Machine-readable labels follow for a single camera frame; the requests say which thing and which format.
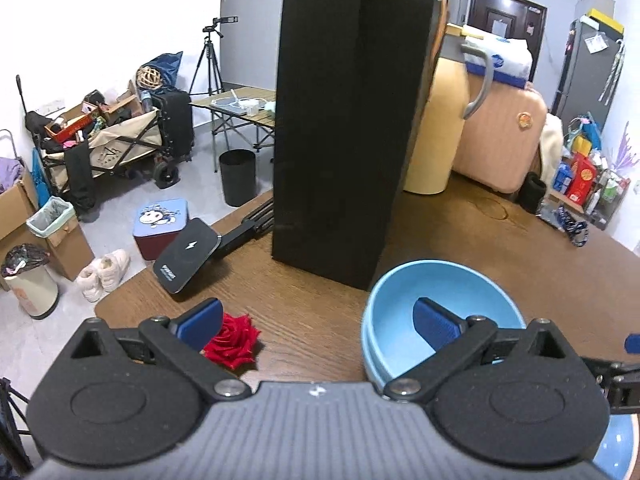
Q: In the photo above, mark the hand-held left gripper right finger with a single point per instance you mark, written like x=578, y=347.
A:
x=435, y=327

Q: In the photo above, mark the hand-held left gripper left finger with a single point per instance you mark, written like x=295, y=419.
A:
x=200, y=322

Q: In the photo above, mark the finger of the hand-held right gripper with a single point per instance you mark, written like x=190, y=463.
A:
x=622, y=390
x=633, y=344

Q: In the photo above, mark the medium blue bowl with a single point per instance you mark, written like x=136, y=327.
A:
x=617, y=445

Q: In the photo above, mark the small blue bowl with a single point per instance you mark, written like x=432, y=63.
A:
x=480, y=290

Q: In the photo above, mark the red artificial rose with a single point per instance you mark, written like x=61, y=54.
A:
x=232, y=342

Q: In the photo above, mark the white shoe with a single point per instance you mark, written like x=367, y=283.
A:
x=90, y=282
x=115, y=270

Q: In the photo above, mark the black folded tripod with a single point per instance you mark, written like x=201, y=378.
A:
x=245, y=230

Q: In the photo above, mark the cartoon storage stool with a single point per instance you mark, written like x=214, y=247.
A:
x=160, y=225

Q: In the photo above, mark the black trash bin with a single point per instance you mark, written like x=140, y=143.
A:
x=237, y=180

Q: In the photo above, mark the metal storage rack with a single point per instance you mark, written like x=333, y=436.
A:
x=607, y=195

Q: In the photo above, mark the cardboard box with green liner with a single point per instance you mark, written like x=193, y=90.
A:
x=65, y=245

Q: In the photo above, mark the black ribbed cup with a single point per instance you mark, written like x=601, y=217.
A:
x=532, y=192

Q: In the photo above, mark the red carton box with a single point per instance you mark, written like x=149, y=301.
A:
x=582, y=180

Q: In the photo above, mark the white trash can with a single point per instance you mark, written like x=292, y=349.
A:
x=30, y=290

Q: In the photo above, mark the blue carton box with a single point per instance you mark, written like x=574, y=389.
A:
x=562, y=177

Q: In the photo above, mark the beige folding wagon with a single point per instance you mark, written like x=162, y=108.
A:
x=120, y=150

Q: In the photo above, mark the yellow thermos jug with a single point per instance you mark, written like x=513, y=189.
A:
x=440, y=135

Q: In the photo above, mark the black suitcase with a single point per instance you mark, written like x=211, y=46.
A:
x=172, y=125

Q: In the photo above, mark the pink suitcase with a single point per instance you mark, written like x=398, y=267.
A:
x=505, y=140

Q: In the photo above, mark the folding camp table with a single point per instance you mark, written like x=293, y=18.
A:
x=245, y=115

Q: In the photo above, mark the large cardboard box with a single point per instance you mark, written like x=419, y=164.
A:
x=15, y=215

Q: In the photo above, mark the colourful shopping bags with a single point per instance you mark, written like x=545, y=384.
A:
x=585, y=135

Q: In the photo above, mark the black stand legs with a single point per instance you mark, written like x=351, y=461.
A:
x=12, y=430

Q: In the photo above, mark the black paper bag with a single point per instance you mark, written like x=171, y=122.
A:
x=340, y=110

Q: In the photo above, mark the purple cloth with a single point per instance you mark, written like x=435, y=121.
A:
x=10, y=172

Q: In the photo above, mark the woven rattan ball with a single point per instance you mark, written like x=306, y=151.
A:
x=149, y=77

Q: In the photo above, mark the dark blue bag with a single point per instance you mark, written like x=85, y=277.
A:
x=167, y=67

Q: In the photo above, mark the white power strip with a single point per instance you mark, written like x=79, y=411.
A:
x=51, y=106

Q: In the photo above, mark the grey refrigerator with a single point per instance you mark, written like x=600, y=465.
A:
x=575, y=80

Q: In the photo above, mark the hanging folded umbrella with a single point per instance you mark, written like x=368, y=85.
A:
x=614, y=72

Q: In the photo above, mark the white blue tissue pack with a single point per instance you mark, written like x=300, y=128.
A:
x=505, y=60

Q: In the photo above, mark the white paper sheet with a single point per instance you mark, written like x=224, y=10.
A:
x=595, y=44

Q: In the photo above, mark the dark brown entrance door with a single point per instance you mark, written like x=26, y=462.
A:
x=505, y=10

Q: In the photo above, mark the yellow box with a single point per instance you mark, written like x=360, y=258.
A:
x=605, y=20

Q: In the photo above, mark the camera tripod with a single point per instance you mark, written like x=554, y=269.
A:
x=212, y=45

